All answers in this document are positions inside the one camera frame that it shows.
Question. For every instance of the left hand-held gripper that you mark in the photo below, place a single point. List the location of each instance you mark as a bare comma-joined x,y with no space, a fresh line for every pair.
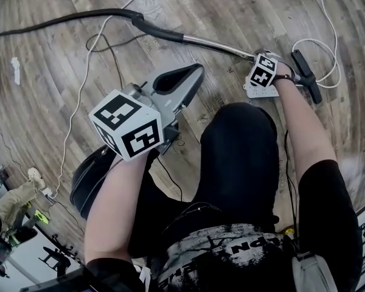
124,123

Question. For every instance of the black laptop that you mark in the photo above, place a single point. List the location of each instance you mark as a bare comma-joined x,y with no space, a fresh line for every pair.
64,281

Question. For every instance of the black round bag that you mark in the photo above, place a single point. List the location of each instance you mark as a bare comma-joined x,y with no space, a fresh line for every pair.
91,181

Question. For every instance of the person's black shorts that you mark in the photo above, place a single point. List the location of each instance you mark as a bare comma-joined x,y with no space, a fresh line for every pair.
237,163

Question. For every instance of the torn white paper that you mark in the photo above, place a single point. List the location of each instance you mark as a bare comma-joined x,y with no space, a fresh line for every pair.
15,70

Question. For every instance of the person's right forearm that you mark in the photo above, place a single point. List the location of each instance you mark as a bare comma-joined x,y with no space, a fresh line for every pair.
310,132

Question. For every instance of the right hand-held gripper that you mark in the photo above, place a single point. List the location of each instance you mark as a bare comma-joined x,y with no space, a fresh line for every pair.
263,71

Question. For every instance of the person's left forearm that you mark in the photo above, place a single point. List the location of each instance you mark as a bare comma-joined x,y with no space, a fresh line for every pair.
109,208

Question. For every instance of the grey shoulder bag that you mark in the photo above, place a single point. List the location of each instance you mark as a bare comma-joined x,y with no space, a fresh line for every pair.
313,275

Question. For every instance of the person's black printed t-shirt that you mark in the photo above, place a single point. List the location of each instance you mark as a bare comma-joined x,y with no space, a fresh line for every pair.
231,254

